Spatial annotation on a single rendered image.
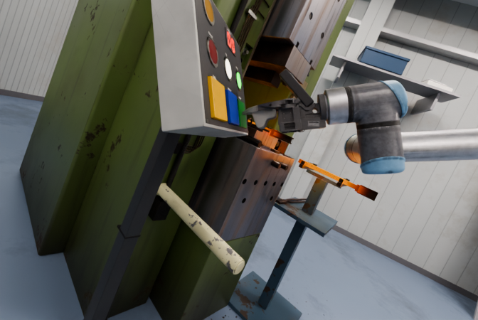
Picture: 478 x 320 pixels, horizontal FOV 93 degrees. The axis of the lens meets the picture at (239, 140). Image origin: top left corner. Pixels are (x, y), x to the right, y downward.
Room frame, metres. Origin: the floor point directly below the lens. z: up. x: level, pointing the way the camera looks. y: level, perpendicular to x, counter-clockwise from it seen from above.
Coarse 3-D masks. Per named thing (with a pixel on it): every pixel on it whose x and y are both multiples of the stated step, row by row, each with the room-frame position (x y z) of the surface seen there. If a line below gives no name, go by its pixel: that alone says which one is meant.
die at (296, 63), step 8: (256, 48) 1.10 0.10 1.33; (264, 48) 1.07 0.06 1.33; (272, 48) 1.04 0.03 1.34; (280, 48) 1.02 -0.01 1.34; (288, 48) 0.99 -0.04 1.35; (296, 48) 1.00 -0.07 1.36; (256, 56) 1.09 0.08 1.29; (264, 56) 1.06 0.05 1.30; (272, 56) 1.03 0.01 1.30; (280, 56) 1.00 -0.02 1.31; (288, 56) 0.98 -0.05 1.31; (296, 56) 1.02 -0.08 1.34; (256, 64) 1.14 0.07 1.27; (264, 64) 1.08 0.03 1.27; (272, 64) 1.02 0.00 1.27; (280, 64) 0.99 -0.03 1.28; (288, 64) 0.99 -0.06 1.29; (296, 64) 1.03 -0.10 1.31; (304, 64) 1.09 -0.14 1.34; (280, 72) 1.09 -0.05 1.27; (296, 72) 1.06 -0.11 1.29; (304, 72) 1.11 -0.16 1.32
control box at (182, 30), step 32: (160, 0) 0.40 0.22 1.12; (192, 0) 0.39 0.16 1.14; (160, 32) 0.40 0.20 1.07; (192, 32) 0.38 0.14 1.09; (224, 32) 0.56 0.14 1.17; (160, 64) 0.39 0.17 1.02; (192, 64) 0.38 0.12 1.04; (224, 64) 0.52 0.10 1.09; (160, 96) 0.39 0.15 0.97; (192, 96) 0.37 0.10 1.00; (192, 128) 0.37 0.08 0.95; (224, 128) 0.47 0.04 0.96
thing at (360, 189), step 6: (300, 162) 1.27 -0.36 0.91; (306, 162) 1.25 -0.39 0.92; (312, 168) 1.23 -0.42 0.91; (318, 168) 1.21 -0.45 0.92; (324, 174) 1.19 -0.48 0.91; (330, 174) 1.18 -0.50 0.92; (336, 180) 1.16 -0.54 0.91; (354, 186) 1.12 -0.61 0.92; (360, 186) 1.11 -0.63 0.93; (360, 192) 1.11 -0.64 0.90; (366, 192) 1.09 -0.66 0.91; (372, 192) 1.08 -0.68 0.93; (372, 198) 1.08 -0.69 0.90
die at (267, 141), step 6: (252, 126) 1.05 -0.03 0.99; (252, 132) 0.99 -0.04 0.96; (258, 132) 0.99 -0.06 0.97; (264, 132) 1.03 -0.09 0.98; (258, 138) 1.01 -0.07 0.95; (264, 138) 1.04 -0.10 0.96; (270, 138) 1.08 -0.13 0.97; (276, 138) 1.12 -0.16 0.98; (264, 144) 1.06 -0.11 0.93; (270, 144) 1.10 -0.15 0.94
